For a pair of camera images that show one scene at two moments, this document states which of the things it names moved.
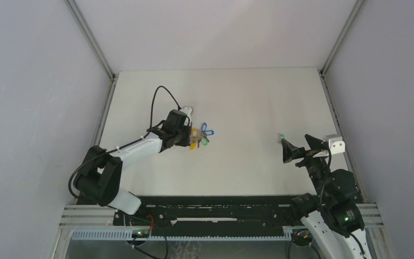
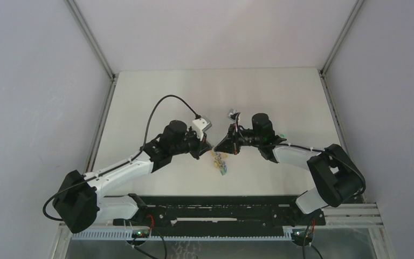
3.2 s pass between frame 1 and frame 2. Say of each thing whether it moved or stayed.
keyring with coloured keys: moved
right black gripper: moved
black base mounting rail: stayed
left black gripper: moved
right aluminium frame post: stayed
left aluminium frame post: stayed
